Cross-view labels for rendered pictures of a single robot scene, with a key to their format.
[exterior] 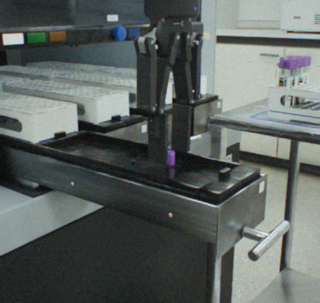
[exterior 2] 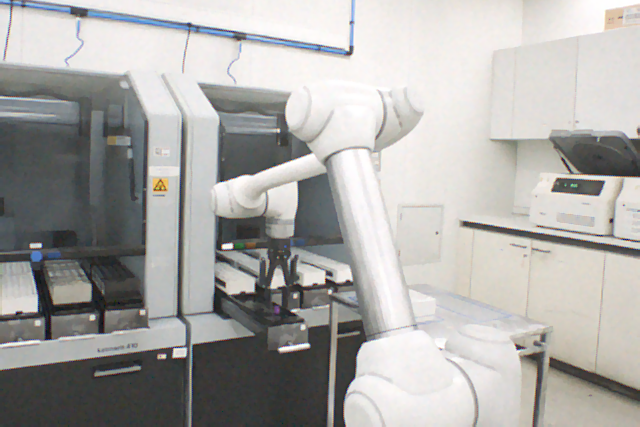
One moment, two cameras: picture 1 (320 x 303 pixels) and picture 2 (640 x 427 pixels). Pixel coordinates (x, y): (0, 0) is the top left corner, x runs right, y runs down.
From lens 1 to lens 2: 1.20 m
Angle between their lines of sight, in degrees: 26
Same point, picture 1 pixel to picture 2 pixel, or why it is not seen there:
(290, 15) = (537, 211)
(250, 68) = (502, 255)
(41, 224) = (226, 333)
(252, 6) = (526, 194)
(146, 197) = (253, 322)
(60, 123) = (244, 286)
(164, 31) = (271, 254)
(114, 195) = (245, 321)
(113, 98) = (279, 277)
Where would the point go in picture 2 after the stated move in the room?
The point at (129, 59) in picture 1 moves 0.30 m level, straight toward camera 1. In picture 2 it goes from (326, 250) to (304, 262)
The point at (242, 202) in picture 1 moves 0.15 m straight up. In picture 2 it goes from (286, 330) to (288, 281)
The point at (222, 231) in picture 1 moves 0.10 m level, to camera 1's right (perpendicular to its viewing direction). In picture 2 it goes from (271, 339) to (302, 345)
